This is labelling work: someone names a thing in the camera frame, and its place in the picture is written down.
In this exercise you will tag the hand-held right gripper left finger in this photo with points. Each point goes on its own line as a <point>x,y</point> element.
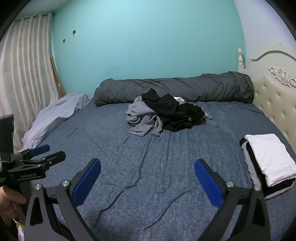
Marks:
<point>86,183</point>

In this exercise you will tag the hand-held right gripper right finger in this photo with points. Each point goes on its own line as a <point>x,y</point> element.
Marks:
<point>208,183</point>

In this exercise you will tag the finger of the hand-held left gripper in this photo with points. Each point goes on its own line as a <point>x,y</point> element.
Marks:
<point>53,157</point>
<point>40,149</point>

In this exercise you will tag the black sweater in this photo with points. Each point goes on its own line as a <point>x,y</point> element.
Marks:
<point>175,113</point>

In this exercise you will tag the grey sweater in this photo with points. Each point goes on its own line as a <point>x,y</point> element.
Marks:
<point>143,115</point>

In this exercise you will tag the person's left hand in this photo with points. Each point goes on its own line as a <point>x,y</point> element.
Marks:
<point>8,201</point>

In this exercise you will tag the grey folded cloth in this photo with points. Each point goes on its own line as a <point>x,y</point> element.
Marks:
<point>249,166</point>

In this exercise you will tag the black folded cloth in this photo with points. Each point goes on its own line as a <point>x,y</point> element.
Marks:
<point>254,160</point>

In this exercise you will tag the light grey garment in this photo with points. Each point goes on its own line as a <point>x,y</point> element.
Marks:
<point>207,116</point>

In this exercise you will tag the wooden pole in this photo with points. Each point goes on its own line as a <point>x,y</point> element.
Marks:
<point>56,74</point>

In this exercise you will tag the cream curtain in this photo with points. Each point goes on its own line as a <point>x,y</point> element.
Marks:
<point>27,69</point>

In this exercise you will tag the black and white garment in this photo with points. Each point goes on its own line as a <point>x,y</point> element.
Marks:
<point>178,99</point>

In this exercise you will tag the dark grey rolled duvet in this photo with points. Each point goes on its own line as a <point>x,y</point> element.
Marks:
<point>185,88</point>

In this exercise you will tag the cream tufted headboard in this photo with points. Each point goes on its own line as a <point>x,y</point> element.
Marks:
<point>272,97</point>

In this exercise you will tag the cream bedpost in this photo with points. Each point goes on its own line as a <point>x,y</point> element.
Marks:
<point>241,58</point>

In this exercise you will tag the dark curtain rod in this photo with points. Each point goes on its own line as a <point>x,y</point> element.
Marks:
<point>34,16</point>

